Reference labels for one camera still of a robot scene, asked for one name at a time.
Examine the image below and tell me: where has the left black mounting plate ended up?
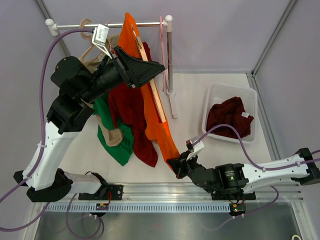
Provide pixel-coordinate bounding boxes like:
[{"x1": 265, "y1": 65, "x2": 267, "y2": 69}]
[{"x1": 78, "y1": 184, "x2": 124, "y2": 201}]

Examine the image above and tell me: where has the wide pink hanger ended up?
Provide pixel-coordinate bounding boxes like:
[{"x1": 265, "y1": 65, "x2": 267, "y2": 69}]
[{"x1": 159, "y1": 16, "x2": 167, "y2": 92}]

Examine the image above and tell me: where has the metal clothes rack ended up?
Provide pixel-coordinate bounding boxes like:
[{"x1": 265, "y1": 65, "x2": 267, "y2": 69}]
[{"x1": 45, "y1": 15, "x2": 178, "y2": 119}]

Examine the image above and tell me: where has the beige t shirt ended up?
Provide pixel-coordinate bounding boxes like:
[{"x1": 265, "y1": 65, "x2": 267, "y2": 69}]
[{"x1": 78, "y1": 33, "x2": 125, "y2": 148}]

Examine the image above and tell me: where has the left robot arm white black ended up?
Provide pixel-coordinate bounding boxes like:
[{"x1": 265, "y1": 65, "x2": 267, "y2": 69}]
[{"x1": 13, "y1": 46, "x2": 165, "y2": 203}]

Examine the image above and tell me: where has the beige plastic hanger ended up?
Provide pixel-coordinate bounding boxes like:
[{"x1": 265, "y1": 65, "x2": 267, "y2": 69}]
[{"x1": 79, "y1": 18, "x2": 110, "y2": 64}]

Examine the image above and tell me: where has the white slotted cable duct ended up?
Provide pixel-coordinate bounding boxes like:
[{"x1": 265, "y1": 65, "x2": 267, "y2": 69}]
[{"x1": 46, "y1": 202, "x2": 231, "y2": 213}]

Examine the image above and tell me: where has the black mounting plate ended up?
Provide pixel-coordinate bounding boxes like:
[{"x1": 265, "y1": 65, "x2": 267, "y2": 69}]
[
  {"x1": 209, "y1": 186, "x2": 256, "y2": 203},
  {"x1": 78, "y1": 184, "x2": 124, "y2": 201}
]

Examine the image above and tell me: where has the red t shirt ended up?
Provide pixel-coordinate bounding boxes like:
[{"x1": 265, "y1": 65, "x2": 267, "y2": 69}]
[{"x1": 107, "y1": 41, "x2": 159, "y2": 168}]

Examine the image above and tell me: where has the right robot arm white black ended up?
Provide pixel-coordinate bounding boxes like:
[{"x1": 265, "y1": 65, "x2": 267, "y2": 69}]
[{"x1": 167, "y1": 148, "x2": 320, "y2": 201}]

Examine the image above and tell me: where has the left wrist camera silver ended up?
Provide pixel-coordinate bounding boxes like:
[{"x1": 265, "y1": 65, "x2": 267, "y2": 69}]
[{"x1": 91, "y1": 23, "x2": 109, "y2": 47}]

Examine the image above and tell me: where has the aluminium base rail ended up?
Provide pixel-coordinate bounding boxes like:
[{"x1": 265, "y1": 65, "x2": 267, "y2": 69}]
[{"x1": 31, "y1": 181, "x2": 305, "y2": 202}]

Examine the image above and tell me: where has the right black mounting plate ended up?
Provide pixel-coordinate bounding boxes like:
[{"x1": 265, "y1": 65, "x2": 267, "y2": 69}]
[{"x1": 209, "y1": 186, "x2": 256, "y2": 203}]

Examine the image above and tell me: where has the orange t shirt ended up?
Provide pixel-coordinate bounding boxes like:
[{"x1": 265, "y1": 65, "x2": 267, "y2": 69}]
[{"x1": 118, "y1": 12, "x2": 180, "y2": 162}]

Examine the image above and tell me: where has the green t shirt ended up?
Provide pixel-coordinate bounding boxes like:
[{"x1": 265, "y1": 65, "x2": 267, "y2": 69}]
[{"x1": 93, "y1": 94, "x2": 134, "y2": 166}]

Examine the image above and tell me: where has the maroon t shirt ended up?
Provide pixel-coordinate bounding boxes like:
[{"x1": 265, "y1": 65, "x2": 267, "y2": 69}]
[{"x1": 205, "y1": 96, "x2": 254, "y2": 138}]

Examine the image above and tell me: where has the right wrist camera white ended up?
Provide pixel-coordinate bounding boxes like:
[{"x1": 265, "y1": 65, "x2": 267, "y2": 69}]
[{"x1": 186, "y1": 136, "x2": 205, "y2": 160}]

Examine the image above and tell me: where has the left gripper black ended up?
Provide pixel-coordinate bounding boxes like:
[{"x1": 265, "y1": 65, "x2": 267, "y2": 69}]
[{"x1": 76, "y1": 44, "x2": 163, "y2": 104}]

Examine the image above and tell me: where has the white plastic basket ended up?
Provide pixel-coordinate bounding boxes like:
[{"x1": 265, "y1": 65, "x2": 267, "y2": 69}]
[{"x1": 201, "y1": 83, "x2": 258, "y2": 144}]

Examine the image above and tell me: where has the wooden hanger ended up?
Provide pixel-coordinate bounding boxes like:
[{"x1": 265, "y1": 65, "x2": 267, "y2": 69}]
[{"x1": 131, "y1": 24, "x2": 167, "y2": 123}]

